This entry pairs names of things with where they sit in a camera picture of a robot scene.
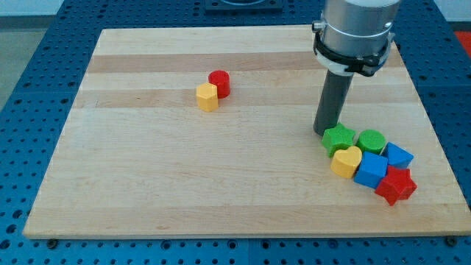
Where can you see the yellow heart block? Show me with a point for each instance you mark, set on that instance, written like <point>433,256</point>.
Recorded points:
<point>345,162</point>

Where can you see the green star block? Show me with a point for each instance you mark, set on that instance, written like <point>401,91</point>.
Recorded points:
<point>336,138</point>

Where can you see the red cylinder block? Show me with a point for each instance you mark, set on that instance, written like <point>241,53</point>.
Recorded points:
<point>221,79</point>

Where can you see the wooden board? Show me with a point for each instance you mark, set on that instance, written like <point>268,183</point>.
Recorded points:
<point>138,159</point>

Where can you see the red star block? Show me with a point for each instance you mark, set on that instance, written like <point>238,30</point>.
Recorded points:
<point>396,185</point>

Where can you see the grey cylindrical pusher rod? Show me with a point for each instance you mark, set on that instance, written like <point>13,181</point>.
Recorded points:
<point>331,102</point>

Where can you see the blue cube block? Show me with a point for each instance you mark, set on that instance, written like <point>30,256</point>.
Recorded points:
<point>372,170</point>

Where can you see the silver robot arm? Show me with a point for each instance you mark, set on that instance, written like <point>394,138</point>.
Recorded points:
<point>354,36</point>

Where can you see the blue triangle block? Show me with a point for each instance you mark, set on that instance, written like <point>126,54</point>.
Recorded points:
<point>397,156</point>

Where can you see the green cylinder block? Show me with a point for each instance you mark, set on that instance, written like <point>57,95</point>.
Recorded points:
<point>371,141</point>

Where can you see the yellow hexagon block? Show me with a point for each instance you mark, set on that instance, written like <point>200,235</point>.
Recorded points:
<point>207,97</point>

